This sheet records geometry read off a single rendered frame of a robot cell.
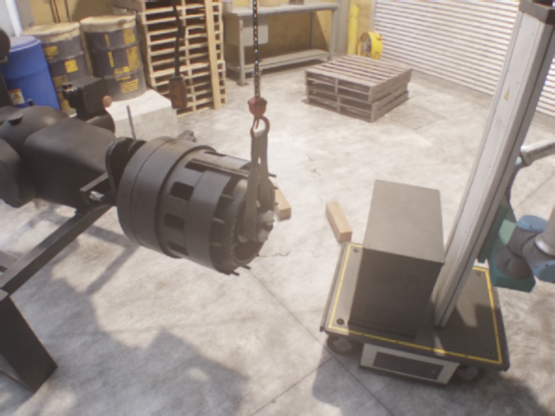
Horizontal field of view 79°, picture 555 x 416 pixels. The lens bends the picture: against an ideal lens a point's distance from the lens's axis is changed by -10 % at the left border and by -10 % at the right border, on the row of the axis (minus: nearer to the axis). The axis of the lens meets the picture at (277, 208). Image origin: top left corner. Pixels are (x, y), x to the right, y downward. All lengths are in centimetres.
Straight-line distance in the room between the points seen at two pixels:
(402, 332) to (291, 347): 65
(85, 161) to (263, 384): 148
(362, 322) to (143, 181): 122
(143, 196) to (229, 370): 107
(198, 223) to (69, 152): 90
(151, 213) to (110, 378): 106
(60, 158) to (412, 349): 199
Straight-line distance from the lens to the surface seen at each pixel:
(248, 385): 211
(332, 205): 305
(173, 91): 138
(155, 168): 162
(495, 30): 644
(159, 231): 163
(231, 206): 147
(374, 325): 193
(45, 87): 403
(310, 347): 223
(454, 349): 201
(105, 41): 445
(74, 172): 209
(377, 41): 664
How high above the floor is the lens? 187
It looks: 36 degrees down
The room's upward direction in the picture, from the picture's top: straight up
